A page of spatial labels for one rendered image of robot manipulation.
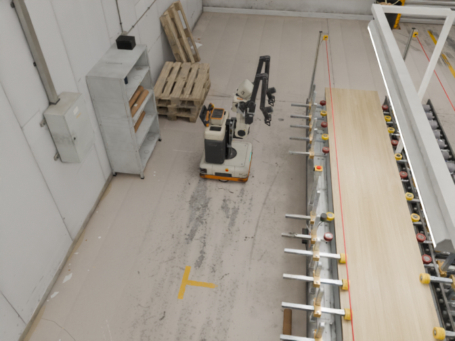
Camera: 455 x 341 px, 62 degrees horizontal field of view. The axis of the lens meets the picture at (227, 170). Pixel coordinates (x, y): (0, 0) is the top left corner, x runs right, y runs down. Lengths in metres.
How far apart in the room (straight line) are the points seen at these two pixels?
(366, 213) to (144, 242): 2.50
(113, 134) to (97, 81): 0.76
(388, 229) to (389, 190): 0.52
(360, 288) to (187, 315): 1.74
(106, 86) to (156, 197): 1.54
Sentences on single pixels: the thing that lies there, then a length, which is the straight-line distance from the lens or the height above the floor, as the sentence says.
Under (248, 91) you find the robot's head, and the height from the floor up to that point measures 1.34.
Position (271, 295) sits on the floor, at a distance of 4.21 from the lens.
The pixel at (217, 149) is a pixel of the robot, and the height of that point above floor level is 0.56.
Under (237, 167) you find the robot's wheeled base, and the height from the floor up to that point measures 0.28.
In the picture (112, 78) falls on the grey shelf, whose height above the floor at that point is 1.54.
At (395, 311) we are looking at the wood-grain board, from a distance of 3.34.
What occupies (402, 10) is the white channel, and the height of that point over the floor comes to 2.44.
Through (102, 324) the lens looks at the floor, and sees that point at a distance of 4.23.
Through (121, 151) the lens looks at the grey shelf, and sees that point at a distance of 5.19.
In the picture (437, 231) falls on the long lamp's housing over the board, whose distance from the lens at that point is 1.87.
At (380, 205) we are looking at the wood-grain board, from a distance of 4.00.
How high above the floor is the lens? 3.65
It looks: 43 degrees down
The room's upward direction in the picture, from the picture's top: straight up
